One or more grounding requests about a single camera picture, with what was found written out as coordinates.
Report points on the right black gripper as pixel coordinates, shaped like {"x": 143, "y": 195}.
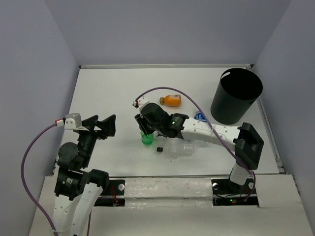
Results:
{"x": 147, "y": 130}

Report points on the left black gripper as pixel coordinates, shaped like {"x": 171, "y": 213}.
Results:
{"x": 108, "y": 126}

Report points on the green plastic bottle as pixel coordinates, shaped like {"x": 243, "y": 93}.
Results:
{"x": 146, "y": 140}

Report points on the orange juice bottle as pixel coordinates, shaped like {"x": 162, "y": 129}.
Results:
{"x": 171, "y": 100}

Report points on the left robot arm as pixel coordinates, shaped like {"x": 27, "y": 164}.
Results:
{"x": 76, "y": 191}

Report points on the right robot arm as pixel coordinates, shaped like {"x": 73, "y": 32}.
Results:
{"x": 243, "y": 142}

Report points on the black cylindrical bin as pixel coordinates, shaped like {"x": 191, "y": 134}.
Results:
{"x": 237, "y": 90}

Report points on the clear unlabeled bottle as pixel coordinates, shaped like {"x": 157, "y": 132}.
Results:
{"x": 173, "y": 148}

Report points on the green white label bottle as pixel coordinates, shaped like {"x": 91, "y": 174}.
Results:
{"x": 188, "y": 148}

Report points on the blue label bottle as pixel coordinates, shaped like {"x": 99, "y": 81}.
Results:
{"x": 199, "y": 116}

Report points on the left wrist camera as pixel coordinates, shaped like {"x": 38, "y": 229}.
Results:
{"x": 72, "y": 121}

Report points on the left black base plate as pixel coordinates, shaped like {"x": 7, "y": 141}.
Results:
{"x": 113, "y": 196}

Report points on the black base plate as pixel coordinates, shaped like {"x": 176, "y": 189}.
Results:
{"x": 113, "y": 196}
{"x": 227, "y": 193}

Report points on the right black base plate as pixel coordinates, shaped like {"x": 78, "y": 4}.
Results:
{"x": 227, "y": 193}

